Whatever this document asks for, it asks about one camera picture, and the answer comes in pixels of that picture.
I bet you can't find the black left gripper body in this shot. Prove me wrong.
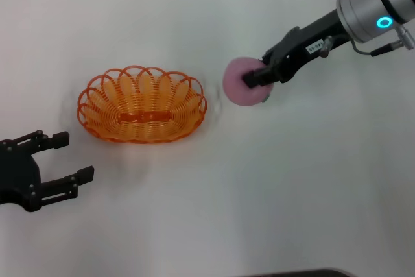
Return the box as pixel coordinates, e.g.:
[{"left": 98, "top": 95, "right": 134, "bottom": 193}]
[{"left": 0, "top": 138, "right": 43, "bottom": 213}]

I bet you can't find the grey right arm cable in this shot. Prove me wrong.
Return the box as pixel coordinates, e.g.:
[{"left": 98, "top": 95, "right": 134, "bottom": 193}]
[{"left": 351, "top": 25, "right": 415, "bottom": 58}]

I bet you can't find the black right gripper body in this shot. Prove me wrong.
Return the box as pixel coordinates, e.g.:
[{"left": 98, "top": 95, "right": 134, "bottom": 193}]
[{"left": 260, "top": 8, "right": 353, "bottom": 84}]

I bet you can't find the orange woven plastic basket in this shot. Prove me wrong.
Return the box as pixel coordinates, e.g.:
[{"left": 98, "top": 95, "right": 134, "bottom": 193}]
[{"left": 76, "top": 65, "right": 209, "bottom": 145}]

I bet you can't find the dark robot torso edge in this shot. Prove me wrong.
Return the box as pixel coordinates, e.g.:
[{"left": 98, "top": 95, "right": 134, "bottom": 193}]
[{"left": 243, "top": 267, "right": 353, "bottom": 277}]

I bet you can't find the pink peach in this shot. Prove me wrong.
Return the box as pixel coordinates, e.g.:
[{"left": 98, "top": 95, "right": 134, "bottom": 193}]
[{"left": 222, "top": 56, "right": 276, "bottom": 108}]

